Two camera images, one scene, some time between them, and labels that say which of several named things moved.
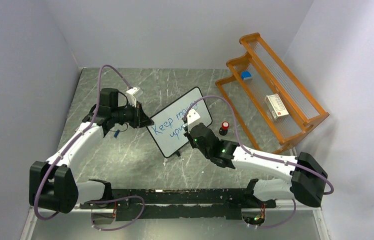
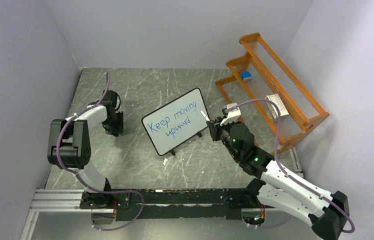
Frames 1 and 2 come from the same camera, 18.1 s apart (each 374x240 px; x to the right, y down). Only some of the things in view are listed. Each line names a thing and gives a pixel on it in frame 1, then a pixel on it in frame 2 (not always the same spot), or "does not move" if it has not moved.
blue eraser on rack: (246, 75) does not move
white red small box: (275, 106) does not move
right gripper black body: (191, 140) → (225, 133)
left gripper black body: (129, 115) → (117, 120)
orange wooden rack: (275, 111) does not move
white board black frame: (168, 130) does not move
